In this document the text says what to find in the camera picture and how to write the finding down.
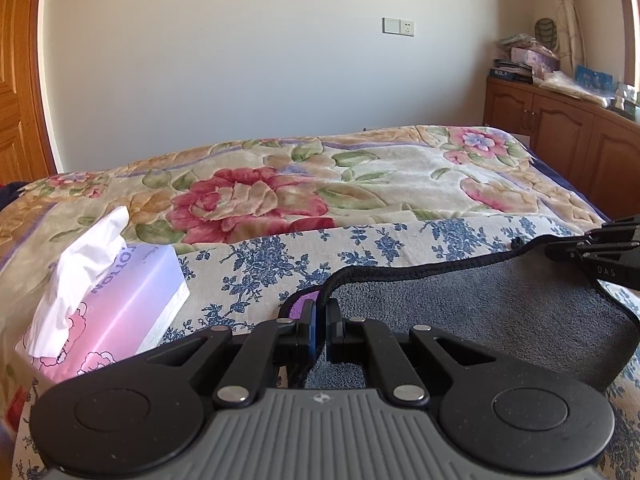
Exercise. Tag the wooden wardrobe door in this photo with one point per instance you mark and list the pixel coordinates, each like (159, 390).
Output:
(17, 70)

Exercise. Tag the blue printed box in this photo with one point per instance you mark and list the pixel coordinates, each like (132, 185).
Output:
(594, 77)

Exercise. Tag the small packets on cabinet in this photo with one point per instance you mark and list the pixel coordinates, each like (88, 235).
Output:
(625, 100)

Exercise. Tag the black flat box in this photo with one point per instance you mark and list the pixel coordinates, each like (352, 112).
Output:
(510, 72)

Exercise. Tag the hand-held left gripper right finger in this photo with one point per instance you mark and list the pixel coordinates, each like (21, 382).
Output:
(330, 330)

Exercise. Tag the pink tissue box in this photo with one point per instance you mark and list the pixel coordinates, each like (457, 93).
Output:
(125, 305)

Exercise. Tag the pink packet stack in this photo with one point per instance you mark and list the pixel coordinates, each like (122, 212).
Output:
(535, 59)

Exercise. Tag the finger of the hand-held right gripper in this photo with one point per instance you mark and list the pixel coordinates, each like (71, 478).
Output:
(607, 230)
(565, 251)

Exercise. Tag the wooden cabinet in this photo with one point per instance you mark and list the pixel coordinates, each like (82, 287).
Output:
(560, 125)

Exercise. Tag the cream patterned curtain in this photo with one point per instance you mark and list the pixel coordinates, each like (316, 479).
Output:
(565, 10)

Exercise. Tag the green round fan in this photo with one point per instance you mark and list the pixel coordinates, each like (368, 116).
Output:
(546, 34)

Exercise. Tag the dark cloth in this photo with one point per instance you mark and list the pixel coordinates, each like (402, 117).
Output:
(11, 192)

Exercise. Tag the floral plush blanket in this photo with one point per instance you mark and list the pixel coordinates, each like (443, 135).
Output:
(280, 185)

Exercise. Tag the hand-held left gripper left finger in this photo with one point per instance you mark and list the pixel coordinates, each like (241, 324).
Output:
(311, 327)

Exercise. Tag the clear plastic bag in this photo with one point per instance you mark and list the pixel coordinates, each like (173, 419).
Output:
(570, 85)

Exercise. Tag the white wall socket panel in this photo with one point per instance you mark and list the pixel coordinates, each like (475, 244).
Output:
(398, 26)

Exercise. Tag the blue floral bed sheet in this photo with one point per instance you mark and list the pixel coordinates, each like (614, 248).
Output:
(240, 280)

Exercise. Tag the grey towel with black trim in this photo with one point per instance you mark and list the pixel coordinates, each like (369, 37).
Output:
(450, 305)

